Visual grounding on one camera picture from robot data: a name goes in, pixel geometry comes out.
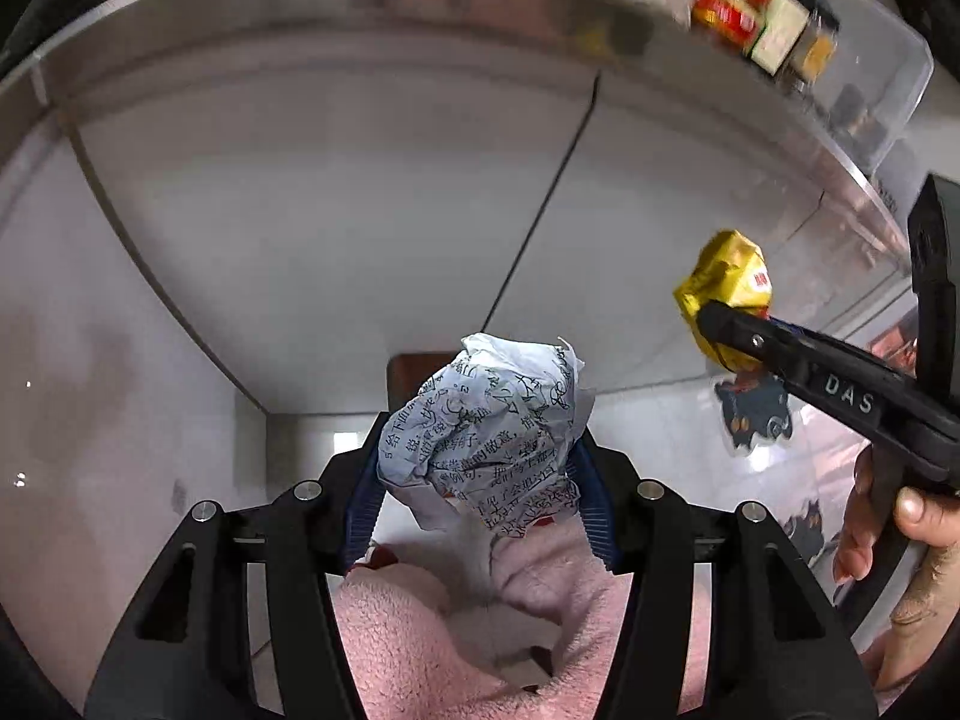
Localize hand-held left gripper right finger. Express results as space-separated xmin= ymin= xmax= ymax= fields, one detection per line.
xmin=562 ymin=435 xmax=878 ymax=720

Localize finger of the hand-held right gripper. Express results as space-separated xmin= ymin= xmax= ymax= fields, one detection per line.
xmin=696 ymin=301 xmax=826 ymax=406
xmin=765 ymin=317 xmax=912 ymax=383

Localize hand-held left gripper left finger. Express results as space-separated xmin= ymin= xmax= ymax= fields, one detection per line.
xmin=84 ymin=412 xmax=398 ymax=720

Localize yellow snack wrapper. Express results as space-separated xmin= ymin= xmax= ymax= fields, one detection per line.
xmin=673 ymin=229 xmax=773 ymax=374

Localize stainless steel trash bin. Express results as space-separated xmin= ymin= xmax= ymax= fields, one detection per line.
xmin=386 ymin=352 xmax=467 ymax=425

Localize printed paper ball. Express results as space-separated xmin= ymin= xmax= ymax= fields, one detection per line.
xmin=377 ymin=334 xmax=596 ymax=541

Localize person's right hand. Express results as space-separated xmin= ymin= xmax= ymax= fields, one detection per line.
xmin=832 ymin=448 xmax=960 ymax=692

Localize black cat sticker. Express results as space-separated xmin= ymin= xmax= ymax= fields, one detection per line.
xmin=712 ymin=370 xmax=796 ymax=457

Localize pink fluffy slippers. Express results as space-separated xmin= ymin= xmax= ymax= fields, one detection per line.
xmin=330 ymin=506 xmax=713 ymax=720

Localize dark blue cat sticker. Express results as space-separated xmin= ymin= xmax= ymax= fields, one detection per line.
xmin=780 ymin=497 xmax=850 ymax=565

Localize small jar with yellow label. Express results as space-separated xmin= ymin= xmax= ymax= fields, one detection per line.
xmin=784 ymin=7 xmax=841 ymax=87

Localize red label jar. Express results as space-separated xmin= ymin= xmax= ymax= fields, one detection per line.
xmin=690 ymin=0 xmax=775 ymax=47

